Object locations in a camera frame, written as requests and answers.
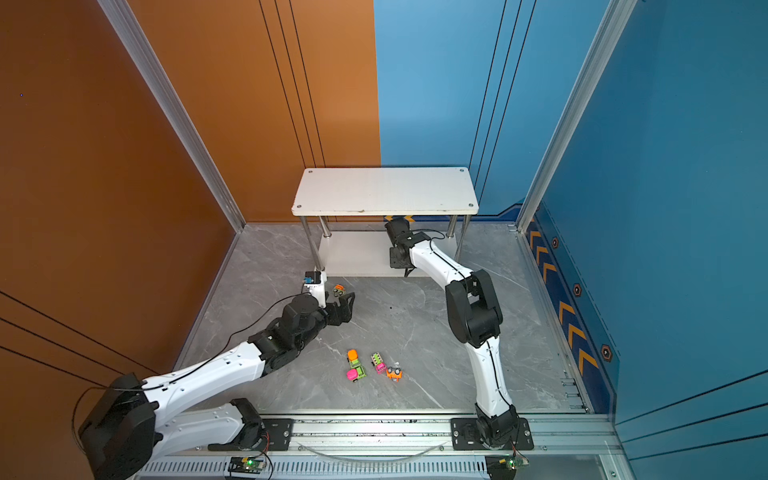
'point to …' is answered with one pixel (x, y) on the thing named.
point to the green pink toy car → (377, 361)
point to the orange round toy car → (394, 373)
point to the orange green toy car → (353, 359)
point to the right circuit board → (504, 466)
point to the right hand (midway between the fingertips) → (402, 260)
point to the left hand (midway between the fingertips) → (344, 292)
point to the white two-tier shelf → (344, 212)
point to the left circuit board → (247, 465)
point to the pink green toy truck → (355, 374)
